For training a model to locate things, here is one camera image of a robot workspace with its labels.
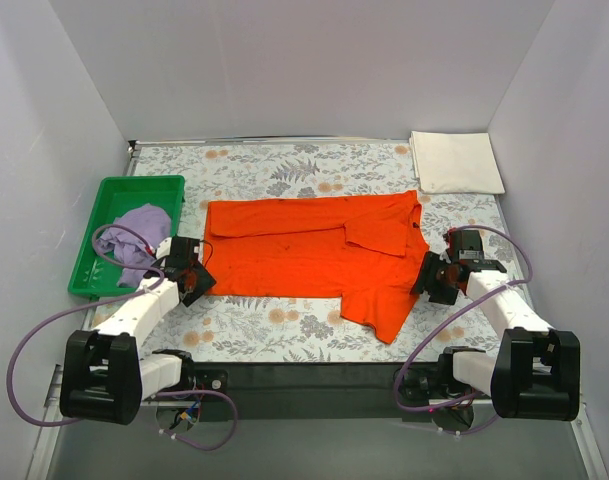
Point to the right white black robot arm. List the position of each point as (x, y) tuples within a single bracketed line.
[(536, 371)]

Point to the aluminium frame rail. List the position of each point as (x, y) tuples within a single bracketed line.
[(44, 448)]

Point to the green plastic bin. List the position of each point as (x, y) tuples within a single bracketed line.
[(94, 277)]

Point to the purple t shirt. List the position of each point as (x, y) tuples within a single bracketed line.
[(135, 235)]

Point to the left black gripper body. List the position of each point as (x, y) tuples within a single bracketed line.
[(197, 282)]

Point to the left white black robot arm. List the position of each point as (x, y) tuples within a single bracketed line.
[(104, 377)]

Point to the orange t shirt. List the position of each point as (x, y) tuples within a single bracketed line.
[(364, 250)]

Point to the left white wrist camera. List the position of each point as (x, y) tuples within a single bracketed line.
[(163, 249)]

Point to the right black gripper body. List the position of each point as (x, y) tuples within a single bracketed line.
[(429, 278)]

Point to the folded white t shirt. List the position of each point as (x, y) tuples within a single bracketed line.
[(455, 163)]

